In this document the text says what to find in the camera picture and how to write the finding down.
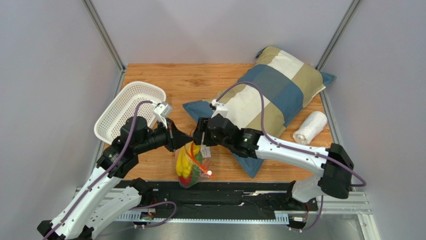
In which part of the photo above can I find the rolled white towel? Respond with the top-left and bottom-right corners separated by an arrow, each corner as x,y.
292,111 -> 328,145

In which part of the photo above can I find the white perforated plastic basket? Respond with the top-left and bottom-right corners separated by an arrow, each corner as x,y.
93,81 -> 167,145

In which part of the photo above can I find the aluminium frame post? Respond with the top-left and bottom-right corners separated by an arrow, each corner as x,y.
315,0 -> 363,71
81,0 -> 126,73

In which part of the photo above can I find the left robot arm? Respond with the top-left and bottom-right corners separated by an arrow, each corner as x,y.
37,116 -> 192,240

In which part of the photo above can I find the right aluminium frame post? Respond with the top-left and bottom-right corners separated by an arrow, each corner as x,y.
315,0 -> 363,71

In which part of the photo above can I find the left aluminium frame post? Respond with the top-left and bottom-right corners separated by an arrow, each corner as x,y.
81,0 -> 126,73

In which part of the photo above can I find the green fake chili pepper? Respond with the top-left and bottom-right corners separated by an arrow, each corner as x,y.
194,152 -> 203,177

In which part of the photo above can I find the red fake apple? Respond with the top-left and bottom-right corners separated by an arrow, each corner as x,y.
178,175 -> 193,188

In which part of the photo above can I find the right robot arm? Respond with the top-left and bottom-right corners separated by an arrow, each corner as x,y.
193,114 -> 354,203

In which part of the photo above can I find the white slotted cable duct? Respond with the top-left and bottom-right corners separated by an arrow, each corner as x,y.
115,210 -> 290,225

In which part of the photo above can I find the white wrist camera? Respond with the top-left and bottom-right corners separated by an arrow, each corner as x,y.
153,101 -> 173,129
209,99 -> 229,118

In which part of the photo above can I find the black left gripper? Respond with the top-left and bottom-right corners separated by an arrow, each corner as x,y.
134,117 -> 194,155

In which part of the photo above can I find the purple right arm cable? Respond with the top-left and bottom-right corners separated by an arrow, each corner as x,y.
215,81 -> 367,188

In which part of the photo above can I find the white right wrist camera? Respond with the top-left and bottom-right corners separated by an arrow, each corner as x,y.
209,99 -> 229,118

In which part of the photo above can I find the yellow fake banana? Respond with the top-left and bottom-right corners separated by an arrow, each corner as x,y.
175,148 -> 193,179

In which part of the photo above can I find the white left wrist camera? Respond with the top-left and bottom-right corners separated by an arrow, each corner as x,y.
153,101 -> 173,129

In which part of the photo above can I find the clear orange zip top bag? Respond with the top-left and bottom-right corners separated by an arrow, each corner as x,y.
175,142 -> 213,187

